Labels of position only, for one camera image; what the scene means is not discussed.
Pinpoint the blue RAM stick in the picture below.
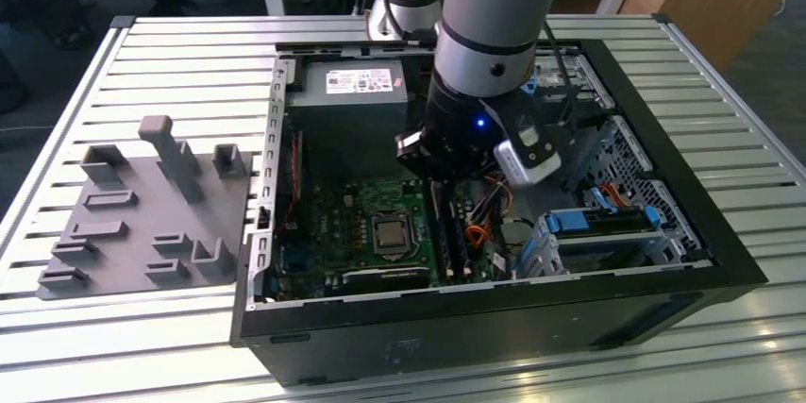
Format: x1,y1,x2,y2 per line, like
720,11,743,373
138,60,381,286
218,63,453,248
431,179,459,280

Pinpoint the green motherboard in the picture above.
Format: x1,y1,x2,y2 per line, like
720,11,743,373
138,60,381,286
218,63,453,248
269,175,504,300

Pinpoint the grey power supply unit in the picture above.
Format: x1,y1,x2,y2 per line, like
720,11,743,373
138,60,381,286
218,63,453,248
287,59,411,182

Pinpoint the CPU socket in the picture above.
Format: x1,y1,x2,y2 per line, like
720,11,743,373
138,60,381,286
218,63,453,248
369,213,413,260

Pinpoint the round grey speaker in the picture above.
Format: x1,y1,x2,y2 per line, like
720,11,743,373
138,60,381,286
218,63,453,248
500,217,537,247

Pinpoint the tall metal drive cage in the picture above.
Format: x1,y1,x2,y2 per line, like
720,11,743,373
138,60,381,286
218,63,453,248
531,46,616,152

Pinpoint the silver CPU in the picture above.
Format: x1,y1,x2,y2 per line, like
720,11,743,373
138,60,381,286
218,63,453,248
375,222,408,253

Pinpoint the hard disk in blue carrier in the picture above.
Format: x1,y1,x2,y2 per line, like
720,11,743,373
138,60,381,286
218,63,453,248
541,207,660,235

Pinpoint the black graphics card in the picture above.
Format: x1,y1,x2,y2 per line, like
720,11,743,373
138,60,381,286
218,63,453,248
343,264,436,292

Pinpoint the low metal disk bay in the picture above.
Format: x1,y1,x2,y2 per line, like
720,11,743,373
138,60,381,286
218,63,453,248
515,218,706,277

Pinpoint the black open PC case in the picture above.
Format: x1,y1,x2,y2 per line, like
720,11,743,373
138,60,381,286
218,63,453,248
226,38,771,388

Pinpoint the grey parts rack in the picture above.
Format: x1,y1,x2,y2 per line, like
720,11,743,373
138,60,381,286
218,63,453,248
34,114,254,301

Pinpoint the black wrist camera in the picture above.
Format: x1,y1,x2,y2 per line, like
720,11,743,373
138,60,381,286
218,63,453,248
393,130,436,173

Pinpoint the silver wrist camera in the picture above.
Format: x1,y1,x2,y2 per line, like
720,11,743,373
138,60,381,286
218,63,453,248
492,125,563,186

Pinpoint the multicolour power wire bundle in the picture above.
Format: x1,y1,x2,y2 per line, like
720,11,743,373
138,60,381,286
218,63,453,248
468,174,515,229

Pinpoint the orange wire bundle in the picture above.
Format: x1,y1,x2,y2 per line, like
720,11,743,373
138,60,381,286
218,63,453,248
463,225,500,249

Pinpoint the red flat data wire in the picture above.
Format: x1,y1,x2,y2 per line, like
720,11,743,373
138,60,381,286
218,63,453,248
593,182,637,210

